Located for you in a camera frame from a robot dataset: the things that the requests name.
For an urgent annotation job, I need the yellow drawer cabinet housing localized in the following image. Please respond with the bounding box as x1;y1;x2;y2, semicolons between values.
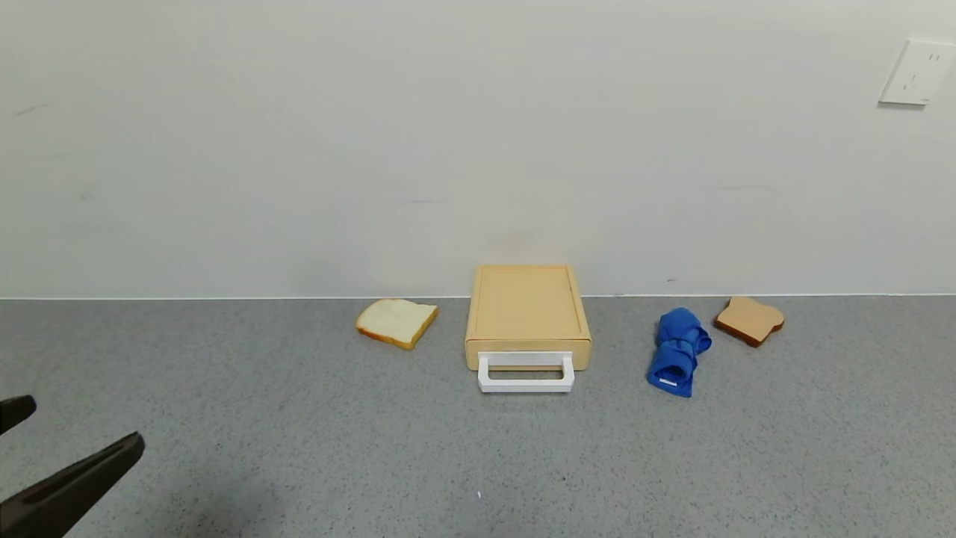
465;265;592;346

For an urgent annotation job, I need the white wall socket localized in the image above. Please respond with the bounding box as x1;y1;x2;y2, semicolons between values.
878;40;956;107

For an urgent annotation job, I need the white bread slice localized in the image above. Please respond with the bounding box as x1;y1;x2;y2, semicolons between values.
356;298;440;350

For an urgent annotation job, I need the brown toast slice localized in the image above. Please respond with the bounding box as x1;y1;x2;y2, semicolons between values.
714;296;786;348

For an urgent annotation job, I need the blue rolled cloth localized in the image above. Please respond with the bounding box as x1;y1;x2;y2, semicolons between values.
647;307;713;398

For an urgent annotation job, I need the yellow drawer with white handle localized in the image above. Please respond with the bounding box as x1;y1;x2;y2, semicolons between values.
466;339;592;394

